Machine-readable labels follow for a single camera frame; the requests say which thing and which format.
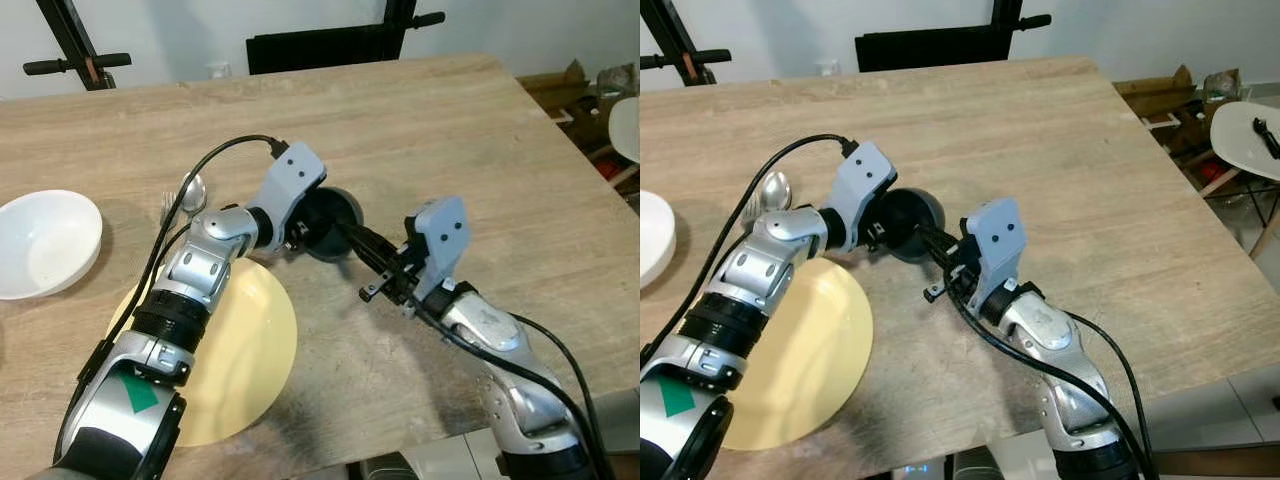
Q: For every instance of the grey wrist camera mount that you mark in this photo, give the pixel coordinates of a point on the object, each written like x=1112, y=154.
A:
x=868, y=180
x=442, y=232
x=997, y=232
x=293, y=180

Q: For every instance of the silver fork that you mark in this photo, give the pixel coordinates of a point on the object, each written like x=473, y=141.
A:
x=168, y=207
x=753, y=206

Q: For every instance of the white bowl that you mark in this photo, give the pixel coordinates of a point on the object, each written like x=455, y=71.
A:
x=655, y=238
x=45, y=243

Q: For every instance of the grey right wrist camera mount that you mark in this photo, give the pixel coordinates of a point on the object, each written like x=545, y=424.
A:
x=997, y=232
x=442, y=232

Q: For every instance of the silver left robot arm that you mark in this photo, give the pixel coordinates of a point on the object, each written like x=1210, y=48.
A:
x=755, y=265
x=200, y=265

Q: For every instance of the white chair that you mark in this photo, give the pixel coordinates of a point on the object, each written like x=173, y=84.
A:
x=1240, y=140
x=626, y=128

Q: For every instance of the black mug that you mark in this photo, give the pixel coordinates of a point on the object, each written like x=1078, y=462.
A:
x=335, y=220
x=915, y=222

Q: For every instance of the white wall socket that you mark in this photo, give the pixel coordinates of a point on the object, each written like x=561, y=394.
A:
x=218, y=70
x=826, y=67

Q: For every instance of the yellow plate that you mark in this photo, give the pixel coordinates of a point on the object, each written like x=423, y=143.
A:
x=820, y=350
x=250, y=340

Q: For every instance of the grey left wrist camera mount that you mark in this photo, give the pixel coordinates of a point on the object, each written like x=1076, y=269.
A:
x=868, y=180
x=293, y=180

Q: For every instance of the silver spoon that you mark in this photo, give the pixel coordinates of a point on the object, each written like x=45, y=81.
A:
x=776, y=190
x=193, y=191

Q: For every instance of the small black object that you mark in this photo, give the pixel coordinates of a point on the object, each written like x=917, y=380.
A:
x=1266, y=136

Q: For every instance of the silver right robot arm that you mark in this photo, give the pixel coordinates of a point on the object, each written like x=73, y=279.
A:
x=1045, y=330
x=490, y=330

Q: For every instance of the brown cardboard box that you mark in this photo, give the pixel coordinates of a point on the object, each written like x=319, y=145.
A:
x=1160, y=100
x=565, y=95

